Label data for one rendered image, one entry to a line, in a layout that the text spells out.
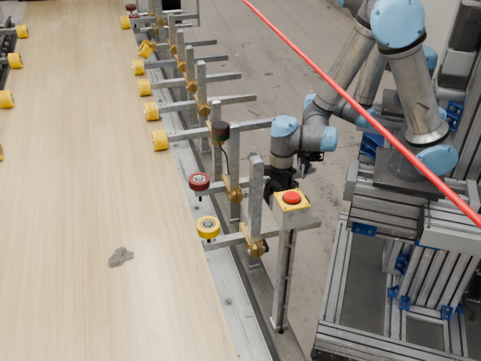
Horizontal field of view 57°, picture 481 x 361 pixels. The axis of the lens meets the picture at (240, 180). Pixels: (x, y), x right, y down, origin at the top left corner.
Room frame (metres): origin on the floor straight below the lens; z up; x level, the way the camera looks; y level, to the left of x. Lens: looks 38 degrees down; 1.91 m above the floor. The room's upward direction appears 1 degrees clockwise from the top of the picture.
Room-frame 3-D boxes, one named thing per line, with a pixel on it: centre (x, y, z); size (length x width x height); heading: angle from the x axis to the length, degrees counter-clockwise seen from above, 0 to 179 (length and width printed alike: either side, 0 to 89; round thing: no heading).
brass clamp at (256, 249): (1.10, -0.04, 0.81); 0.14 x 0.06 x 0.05; 17
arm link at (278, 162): (1.12, -0.13, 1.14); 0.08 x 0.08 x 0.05
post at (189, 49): (2.03, 0.25, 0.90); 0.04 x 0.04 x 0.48; 17
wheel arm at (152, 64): (2.31, 0.32, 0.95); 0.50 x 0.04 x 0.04; 107
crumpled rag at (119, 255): (0.92, 0.37, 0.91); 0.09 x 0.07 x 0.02; 136
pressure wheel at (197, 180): (1.32, 0.15, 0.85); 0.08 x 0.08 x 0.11
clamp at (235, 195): (1.34, 0.04, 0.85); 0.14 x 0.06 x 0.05; 17
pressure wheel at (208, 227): (1.07, 0.11, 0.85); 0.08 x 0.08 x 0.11
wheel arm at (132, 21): (3.03, 0.54, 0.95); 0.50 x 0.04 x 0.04; 107
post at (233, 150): (1.32, 0.03, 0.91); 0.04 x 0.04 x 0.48; 17
